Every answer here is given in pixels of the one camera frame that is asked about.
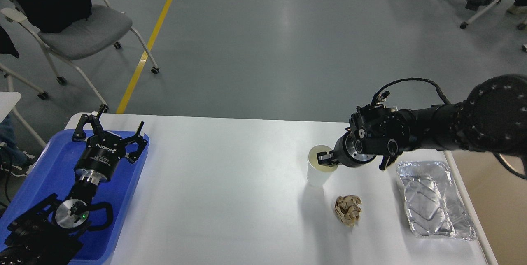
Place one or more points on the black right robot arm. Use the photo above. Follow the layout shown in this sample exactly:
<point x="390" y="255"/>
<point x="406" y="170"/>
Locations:
<point x="492" y="119"/>

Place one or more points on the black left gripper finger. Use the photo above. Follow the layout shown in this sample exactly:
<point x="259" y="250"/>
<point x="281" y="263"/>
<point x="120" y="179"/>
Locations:
<point x="137" y="139"/>
<point x="94" y="120"/>

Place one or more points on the beige plastic bin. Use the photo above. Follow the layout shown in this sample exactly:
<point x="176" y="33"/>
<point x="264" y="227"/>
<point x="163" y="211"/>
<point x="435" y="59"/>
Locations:
<point x="500" y="201"/>

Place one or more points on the crumpled brown paper ball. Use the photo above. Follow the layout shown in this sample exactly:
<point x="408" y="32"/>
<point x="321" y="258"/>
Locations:
<point x="348" y="209"/>

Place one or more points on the grey office chair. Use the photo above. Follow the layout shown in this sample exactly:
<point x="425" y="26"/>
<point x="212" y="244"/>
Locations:
<point x="104" y="28"/>

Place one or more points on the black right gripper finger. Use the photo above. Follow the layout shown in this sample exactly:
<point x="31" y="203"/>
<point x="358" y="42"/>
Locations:
<point x="326" y="159"/>

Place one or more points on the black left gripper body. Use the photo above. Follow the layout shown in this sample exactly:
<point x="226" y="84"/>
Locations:
<point x="101" y="155"/>

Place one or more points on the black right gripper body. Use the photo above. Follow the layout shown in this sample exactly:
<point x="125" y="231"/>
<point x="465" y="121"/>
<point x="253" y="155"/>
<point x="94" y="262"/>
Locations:
<point x="345" y="153"/>

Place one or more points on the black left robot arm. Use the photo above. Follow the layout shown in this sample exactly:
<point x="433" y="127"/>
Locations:
<point x="72" y="207"/>

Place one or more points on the white paper cup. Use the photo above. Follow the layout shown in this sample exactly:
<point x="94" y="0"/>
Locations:
<point x="318" y="174"/>

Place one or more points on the aluminium foil tray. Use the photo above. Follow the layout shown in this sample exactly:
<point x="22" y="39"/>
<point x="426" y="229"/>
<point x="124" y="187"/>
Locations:
<point x="432" y="202"/>

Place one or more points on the blue plastic tray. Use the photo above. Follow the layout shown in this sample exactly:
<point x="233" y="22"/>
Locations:
<point x="54" y="173"/>

